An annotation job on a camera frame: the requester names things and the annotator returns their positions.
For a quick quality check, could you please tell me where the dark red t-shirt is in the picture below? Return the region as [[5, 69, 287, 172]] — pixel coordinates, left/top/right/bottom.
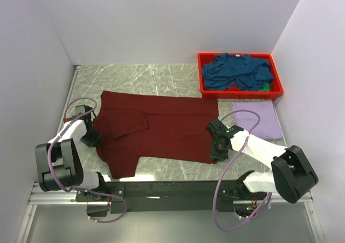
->
[[93, 91, 219, 179]]

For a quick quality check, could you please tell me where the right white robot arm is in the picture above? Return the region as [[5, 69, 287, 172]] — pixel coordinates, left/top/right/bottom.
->
[[206, 119, 319, 204]]

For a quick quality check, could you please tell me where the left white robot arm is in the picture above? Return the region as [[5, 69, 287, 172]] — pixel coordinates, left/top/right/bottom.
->
[[35, 105, 108, 201]]

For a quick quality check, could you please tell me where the folded lavender t-shirt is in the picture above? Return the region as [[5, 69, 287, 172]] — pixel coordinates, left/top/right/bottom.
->
[[232, 101, 283, 140]]

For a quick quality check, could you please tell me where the black base beam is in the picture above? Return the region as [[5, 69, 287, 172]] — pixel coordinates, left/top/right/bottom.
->
[[75, 180, 270, 217]]

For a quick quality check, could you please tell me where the green garment in bin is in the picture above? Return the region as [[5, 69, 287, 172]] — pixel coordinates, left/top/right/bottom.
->
[[259, 83, 270, 92]]

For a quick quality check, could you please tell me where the blue t-shirt in bin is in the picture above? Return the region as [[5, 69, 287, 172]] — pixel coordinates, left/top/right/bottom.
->
[[201, 53, 274, 92]]

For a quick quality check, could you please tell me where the red plastic bin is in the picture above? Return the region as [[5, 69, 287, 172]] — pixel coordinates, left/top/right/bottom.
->
[[197, 52, 284, 100]]

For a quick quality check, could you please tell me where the aluminium frame rail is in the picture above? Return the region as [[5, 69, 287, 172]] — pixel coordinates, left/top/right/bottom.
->
[[28, 180, 311, 205]]

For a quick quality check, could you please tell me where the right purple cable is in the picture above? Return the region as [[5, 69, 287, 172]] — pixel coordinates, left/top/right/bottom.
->
[[212, 110, 273, 232]]

